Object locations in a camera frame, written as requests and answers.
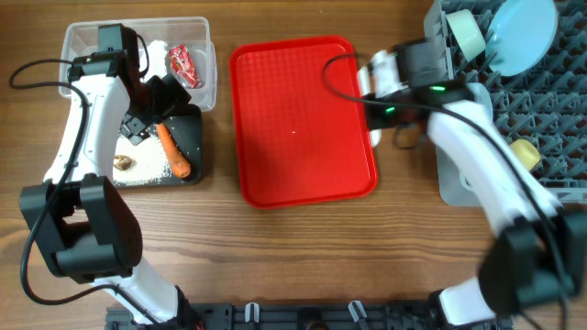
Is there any red serving tray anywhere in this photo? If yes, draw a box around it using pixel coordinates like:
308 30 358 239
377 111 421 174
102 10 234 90
229 36 378 209

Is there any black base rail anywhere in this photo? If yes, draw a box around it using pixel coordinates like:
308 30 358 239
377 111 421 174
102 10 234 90
105 297 514 330

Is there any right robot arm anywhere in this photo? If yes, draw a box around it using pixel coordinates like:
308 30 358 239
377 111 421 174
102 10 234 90
360 81 586 329

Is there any yellow plastic cup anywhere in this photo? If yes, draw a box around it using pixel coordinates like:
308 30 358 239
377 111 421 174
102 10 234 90
510 138 541 171

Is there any mint green bowl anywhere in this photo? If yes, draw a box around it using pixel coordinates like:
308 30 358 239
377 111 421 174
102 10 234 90
446 9 486 61

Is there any brown food scrap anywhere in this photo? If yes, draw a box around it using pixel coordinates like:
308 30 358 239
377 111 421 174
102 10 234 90
113 155 135 171

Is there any white tissue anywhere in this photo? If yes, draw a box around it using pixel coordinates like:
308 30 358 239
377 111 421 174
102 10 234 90
139 40 168 83

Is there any white plastic spoon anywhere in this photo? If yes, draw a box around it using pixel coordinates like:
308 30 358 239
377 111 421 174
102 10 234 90
370 129 382 148

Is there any orange carrot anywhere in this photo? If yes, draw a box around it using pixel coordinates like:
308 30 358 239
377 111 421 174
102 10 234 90
156 123 191 179

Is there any red strawberry snack wrapper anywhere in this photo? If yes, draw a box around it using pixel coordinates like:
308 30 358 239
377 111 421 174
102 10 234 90
168 44 201 89

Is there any white rice pile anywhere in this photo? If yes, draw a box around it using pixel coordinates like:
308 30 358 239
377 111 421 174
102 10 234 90
113 136 172 187

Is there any grey dishwasher rack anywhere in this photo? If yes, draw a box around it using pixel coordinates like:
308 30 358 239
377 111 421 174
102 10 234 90
424 1 586 204

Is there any black waste tray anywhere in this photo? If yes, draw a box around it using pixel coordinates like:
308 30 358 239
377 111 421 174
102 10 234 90
114 111 203 188

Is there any light blue plate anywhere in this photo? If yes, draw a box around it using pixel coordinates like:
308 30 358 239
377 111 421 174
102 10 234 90
486 0 559 77

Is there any light blue bowl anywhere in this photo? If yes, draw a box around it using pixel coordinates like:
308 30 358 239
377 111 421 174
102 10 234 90
467 82 493 119

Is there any clear plastic bin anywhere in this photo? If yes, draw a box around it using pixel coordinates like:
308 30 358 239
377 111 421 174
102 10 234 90
61 16 217 112

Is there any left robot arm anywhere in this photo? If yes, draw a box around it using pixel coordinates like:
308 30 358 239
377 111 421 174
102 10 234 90
19 48 205 329

